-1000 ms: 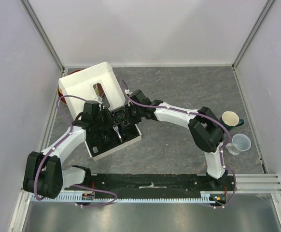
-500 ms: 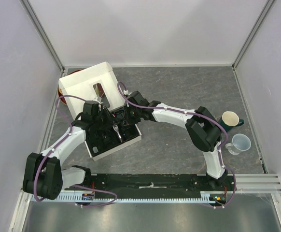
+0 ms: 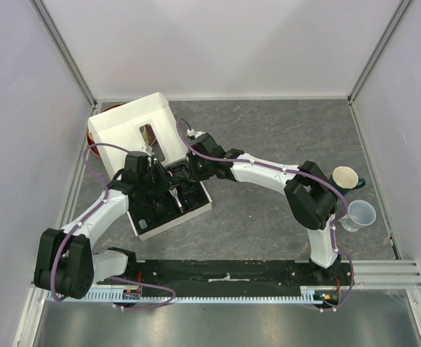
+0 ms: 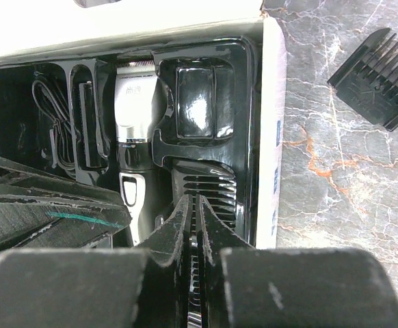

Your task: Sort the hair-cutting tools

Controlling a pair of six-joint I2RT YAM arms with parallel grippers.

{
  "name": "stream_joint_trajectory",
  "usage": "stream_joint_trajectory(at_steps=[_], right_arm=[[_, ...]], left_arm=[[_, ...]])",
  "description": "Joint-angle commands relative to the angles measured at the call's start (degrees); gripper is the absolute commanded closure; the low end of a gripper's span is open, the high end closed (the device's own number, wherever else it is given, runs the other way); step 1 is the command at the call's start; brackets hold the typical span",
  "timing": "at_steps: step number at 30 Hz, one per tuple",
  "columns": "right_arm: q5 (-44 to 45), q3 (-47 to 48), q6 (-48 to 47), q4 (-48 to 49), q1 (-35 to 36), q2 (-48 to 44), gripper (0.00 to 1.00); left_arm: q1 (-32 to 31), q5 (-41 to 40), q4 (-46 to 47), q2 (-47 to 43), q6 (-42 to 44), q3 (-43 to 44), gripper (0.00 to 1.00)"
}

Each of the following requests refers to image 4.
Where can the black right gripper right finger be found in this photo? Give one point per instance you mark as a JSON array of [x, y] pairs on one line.
[[242, 286]]

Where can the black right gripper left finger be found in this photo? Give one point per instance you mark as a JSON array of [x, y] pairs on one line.
[[142, 286]]

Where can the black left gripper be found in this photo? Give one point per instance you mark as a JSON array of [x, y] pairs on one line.
[[41, 210]]

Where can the small black clipper attachment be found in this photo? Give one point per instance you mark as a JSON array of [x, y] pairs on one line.
[[88, 121]]

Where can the black comb guard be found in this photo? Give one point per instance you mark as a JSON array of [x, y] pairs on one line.
[[368, 80], [217, 183]]

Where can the silver black hair clipper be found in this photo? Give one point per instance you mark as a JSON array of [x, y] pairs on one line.
[[134, 116]]

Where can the white cardboard clipper box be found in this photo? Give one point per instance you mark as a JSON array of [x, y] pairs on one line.
[[115, 26]]

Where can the black plastic box tray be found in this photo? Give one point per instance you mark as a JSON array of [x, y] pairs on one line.
[[207, 108]]

